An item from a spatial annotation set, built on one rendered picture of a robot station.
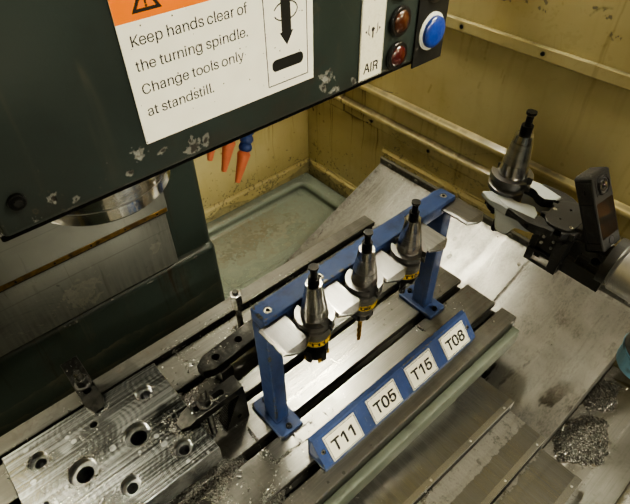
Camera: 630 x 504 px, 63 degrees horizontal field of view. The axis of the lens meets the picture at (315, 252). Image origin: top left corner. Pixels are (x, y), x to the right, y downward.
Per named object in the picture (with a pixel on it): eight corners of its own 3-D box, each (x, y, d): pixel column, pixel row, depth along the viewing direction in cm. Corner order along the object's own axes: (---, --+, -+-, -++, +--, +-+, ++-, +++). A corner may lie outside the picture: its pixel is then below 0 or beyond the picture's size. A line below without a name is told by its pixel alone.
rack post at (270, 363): (303, 424, 101) (298, 331, 81) (282, 441, 99) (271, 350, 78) (272, 390, 107) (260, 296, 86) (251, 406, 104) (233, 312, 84)
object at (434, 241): (452, 243, 93) (453, 240, 93) (433, 257, 91) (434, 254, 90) (422, 224, 97) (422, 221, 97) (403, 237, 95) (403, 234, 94)
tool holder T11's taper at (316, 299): (314, 297, 82) (314, 267, 77) (334, 313, 80) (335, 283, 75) (294, 312, 80) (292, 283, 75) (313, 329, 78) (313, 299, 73)
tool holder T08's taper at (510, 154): (508, 161, 81) (520, 122, 76) (533, 173, 79) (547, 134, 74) (491, 171, 79) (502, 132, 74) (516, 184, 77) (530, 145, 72)
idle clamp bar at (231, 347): (301, 321, 120) (299, 303, 115) (212, 393, 106) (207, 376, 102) (286, 309, 122) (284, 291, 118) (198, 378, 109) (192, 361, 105)
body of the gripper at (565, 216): (517, 255, 80) (590, 300, 74) (535, 213, 74) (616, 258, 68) (544, 233, 84) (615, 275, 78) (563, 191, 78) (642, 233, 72)
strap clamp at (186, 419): (249, 415, 103) (241, 373, 92) (192, 458, 97) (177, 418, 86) (240, 403, 105) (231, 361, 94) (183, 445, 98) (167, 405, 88)
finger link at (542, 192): (496, 200, 87) (536, 233, 81) (505, 171, 83) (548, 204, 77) (510, 195, 88) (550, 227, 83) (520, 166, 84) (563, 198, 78)
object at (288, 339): (315, 343, 78) (315, 340, 77) (288, 363, 75) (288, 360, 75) (286, 316, 82) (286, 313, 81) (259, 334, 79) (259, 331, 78)
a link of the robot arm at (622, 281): (649, 275, 66) (676, 247, 69) (615, 256, 68) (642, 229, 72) (623, 312, 71) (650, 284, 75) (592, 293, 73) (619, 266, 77)
